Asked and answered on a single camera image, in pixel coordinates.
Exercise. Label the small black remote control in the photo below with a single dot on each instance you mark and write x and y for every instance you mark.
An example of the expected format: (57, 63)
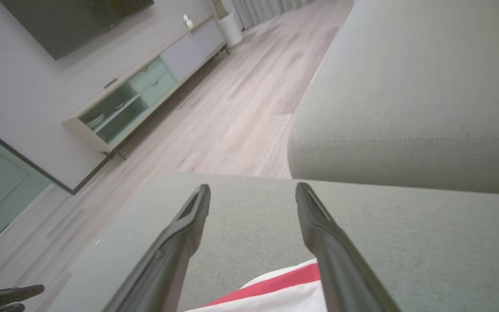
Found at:
(110, 82)

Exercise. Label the white ribbed basket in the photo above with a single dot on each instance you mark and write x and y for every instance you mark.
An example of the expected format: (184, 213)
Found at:
(231, 29)

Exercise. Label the small white ornament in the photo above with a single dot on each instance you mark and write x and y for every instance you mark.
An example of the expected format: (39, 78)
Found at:
(188, 21)

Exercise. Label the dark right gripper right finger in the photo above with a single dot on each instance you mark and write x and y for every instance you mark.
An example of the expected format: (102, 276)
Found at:
(340, 264)

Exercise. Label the pale green door panel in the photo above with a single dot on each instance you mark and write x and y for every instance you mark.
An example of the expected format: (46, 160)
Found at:
(2, 186)

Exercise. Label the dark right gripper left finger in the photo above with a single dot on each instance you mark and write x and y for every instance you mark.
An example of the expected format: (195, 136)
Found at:
(167, 260)

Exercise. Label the black wall television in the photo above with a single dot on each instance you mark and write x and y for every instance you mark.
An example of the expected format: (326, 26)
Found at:
(76, 21)

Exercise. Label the grey fabric sofa seat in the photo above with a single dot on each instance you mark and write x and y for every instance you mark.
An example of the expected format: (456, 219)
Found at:
(254, 225)

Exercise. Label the grey fabric sofa side section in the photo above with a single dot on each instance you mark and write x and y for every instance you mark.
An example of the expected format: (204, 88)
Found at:
(414, 95)

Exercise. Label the white dishes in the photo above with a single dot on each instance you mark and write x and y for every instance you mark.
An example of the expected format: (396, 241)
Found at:
(95, 120)

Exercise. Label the grey curtain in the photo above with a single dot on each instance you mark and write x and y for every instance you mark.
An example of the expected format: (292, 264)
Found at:
(271, 9)

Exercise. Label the red Bulls basketball jersey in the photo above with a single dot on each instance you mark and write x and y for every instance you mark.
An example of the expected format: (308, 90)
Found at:
(284, 290)

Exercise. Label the long grey and green TV cabinet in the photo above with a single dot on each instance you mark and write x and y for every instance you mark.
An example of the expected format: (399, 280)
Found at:
(145, 86)

